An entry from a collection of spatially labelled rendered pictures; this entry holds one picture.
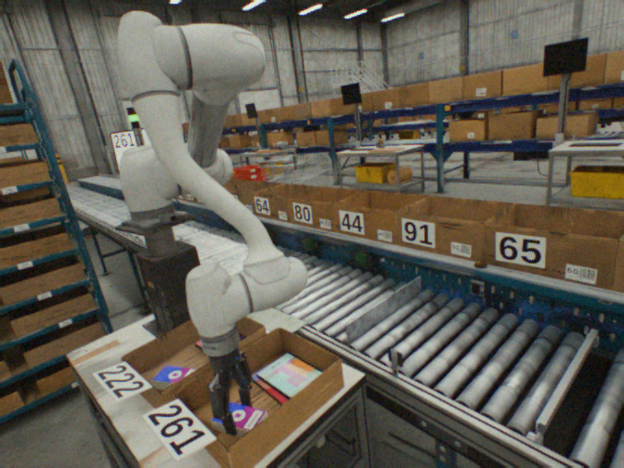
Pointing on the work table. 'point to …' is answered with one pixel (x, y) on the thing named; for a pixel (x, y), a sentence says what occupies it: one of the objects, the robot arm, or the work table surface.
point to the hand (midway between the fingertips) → (238, 412)
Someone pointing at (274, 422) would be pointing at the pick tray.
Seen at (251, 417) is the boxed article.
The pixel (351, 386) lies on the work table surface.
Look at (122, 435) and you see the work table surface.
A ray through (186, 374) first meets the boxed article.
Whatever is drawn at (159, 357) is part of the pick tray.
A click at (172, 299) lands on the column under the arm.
